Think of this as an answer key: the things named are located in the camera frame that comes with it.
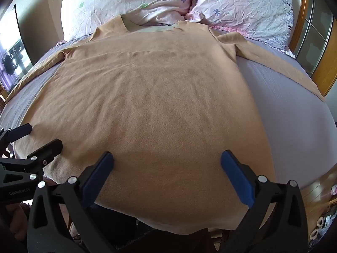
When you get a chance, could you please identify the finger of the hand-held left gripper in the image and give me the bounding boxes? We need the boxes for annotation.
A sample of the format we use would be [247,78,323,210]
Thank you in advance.
[8,139,64,176]
[0,123,32,148]

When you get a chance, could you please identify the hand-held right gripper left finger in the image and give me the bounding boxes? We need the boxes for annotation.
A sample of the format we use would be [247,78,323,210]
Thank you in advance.
[27,151,114,253]

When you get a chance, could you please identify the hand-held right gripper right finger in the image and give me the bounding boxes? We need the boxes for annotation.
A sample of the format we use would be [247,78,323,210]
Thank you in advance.
[221,150,308,253]

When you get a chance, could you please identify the tan long-sleeved shirt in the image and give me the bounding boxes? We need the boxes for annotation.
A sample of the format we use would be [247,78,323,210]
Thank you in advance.
[5,14,326,236]

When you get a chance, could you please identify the person's left hand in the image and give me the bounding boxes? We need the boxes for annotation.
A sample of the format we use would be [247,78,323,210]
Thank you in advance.
[5,203,29,240]

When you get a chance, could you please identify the lavender bed sheet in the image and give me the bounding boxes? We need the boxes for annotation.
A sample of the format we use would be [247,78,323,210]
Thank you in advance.
[0,38,335,190]

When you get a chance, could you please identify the dark flat screen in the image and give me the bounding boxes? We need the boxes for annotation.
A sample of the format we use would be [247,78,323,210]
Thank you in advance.
[0,4,33,93]

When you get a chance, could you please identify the white fluffy slippers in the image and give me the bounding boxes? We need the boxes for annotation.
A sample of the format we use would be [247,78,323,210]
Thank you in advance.
[309,216,327,239]

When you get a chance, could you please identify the glass panel door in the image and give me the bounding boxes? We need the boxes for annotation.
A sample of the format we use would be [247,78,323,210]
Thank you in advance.
[295,0,333,75]

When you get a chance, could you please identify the wooden framed wardrobe door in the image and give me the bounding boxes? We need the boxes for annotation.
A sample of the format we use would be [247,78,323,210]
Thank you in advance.
[288,0,337,97]

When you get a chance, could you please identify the white floral pillow with tree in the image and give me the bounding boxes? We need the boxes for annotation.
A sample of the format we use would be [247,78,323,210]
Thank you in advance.
[59,0,195,43]

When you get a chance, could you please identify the pink floral pillow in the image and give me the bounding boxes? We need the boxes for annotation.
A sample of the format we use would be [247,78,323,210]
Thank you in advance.
[184,0,296,58]

